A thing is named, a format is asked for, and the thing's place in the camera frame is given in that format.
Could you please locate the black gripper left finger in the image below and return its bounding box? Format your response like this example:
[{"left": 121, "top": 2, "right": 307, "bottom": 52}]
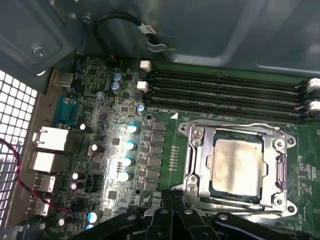
[{"left": 71, "top": 189, "right": 176, "bottom": 240}]

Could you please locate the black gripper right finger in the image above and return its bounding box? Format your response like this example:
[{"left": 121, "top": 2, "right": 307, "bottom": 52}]
[{"left": 174, "top": 190, "right": 301, "bottom": 240}]

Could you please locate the metal CPU socket cover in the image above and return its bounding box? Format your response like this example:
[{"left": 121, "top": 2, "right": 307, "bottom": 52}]
[{"left": 192, "top": 126, "right": 288, "bottom": 203}]

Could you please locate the thin wire locking lever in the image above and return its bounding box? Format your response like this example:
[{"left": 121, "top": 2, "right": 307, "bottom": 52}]
[
  {"left": 186, "top": 121, "right": 283, "bottom": 133},
  {"left": 192, "top": 199, "right": 288, "bottom": 216}
]

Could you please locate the silver CPU chip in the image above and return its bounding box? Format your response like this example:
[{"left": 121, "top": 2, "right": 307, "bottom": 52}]
[{"left": 209, "top": 137, "right": 267, "bottom": 198}]

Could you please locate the RAM slot with white clips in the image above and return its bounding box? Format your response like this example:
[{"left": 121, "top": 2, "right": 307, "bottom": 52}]
[
  {"left": 138, "top": 59, "right": 320, "bottom": 91},
  {"left": 136, "top": 81, "right": 320, "bottom": 112}
]

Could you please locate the CPU socket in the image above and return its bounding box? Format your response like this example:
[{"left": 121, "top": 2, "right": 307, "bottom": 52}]
[{"left": 177, "top": 119, "right": 298, "bottom": 217}]

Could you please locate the green motherboard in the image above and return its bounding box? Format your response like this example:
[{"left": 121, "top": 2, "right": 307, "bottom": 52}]
[{"left": 47, "top": 56, "right": 320, "bottom": 240}]

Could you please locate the silver USB port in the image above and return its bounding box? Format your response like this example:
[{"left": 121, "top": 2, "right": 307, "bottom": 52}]
[
  {"left": 24, "top": 196, "right": 51, "bottom": 217},
  {"left": 31, "top": 172, "right": 58, "bottom": 194}
]

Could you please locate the silver metal port block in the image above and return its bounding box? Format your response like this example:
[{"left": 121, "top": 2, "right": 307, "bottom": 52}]
[
  {"left": 26, "top": 150, "right": 71, "bottom": 174},
  {"left": 31, "top": 125, "right": 70, "bottom": 153}
]

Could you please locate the blue serial port connector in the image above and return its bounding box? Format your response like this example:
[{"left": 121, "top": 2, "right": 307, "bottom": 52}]
[{"left": 51, "top": 96, "right": 79, "bottom": 129}]

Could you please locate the beige metal port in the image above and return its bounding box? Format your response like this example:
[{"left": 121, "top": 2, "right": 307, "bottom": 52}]
[{"left": 51, "top": 71, "right": 75, "bottom": 89}]

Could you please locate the black open PC case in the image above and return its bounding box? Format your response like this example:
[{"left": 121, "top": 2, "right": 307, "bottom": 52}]
[{"left": 0, "top": 0, "right": 320, "bottom": 226}]

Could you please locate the red black twisted wire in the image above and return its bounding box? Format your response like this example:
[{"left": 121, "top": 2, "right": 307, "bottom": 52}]
[{"left": 0, "top": 137, "right": 73, "bottom": 213}]

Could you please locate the black cable with white label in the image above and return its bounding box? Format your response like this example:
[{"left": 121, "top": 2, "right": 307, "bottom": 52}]
[{"left": 94, "top": 13, "right": 157, "bottom": 55}]

